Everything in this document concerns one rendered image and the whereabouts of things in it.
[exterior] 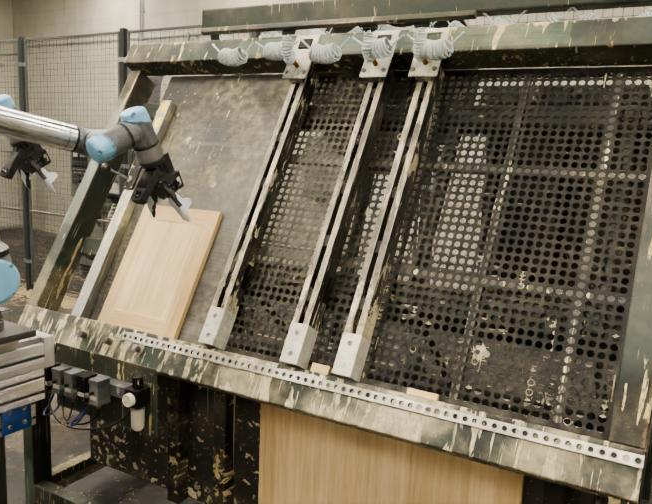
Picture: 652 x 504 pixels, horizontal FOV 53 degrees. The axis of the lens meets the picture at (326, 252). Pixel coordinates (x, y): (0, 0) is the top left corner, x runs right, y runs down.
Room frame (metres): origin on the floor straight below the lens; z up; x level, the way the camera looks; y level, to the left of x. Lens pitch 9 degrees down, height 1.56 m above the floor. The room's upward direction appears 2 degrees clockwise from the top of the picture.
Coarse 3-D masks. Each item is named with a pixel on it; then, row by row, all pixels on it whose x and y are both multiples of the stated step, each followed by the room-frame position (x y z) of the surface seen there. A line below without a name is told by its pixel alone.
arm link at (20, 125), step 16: (0, 112) 1.72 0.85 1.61; (16, 112) 1.76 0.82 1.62; (0, 128) 1.73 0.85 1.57; (16, 128) 1.75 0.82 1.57; (32, 128) 1.78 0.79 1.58; (48, 128) 1.81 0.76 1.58; (64, 128) 1.84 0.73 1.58; (80, 128) 1.89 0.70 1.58; (48, 144) 1.83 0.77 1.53; (64, 144) 1.85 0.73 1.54; (80, 144) 1.87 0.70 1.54
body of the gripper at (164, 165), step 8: (160, 160) 1.92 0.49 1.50; (168, 160) 1.97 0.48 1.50; (144, 168) 1.91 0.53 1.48; (160, 168) 1.95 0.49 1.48; (168, 168) 1.97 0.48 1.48; (160, 176) 1.94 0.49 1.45; (168, 176) 1.96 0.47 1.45; (176, 176) 1.97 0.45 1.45; (160, 184) 1.93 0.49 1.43; (168, 184) 1.96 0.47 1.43; (176, 184) 1.99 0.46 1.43; (152, 192) 1.96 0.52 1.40; (160, 192) 1.94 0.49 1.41
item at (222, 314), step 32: (288, 32) 2.39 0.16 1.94; (288, 64) 2.42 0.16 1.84; (288, 96) 2.47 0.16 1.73; (288, 128) 2.38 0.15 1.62; (288, 160) 2.39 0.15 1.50; (256, 192) 2.29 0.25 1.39; (256, 224) 2.22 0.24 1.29; (256, 256) 2.23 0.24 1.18; (224, 288) 2.14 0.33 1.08; (224, 320) 2.08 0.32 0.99
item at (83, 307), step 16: (160, 128) 2.73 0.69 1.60; (160, 144) 2.73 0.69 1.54; (128, 192) 2.61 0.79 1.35; (128, 208) 2.58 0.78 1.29; (112, 224) 2.55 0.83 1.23; (112, 240) 2.51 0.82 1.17; (96, 256) 2.50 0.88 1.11; (112, 256) 2.51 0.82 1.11; (96, 272) 2.45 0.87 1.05; (96, 288) 2.44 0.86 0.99; (80, 304) 2.40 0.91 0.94
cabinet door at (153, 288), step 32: (160, 224) 2.48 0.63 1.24; (192, 224) 2.41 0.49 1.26; (128, 256) 2.46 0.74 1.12; (160, 256) 2.39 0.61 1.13; (192, 256) 2.33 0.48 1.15; (128, 288) 2.38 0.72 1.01; (160, 288) 2.31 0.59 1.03; (192, 288) 2.25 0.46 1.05; (128, 320) 2.29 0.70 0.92; (160, 320) 2.23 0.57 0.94
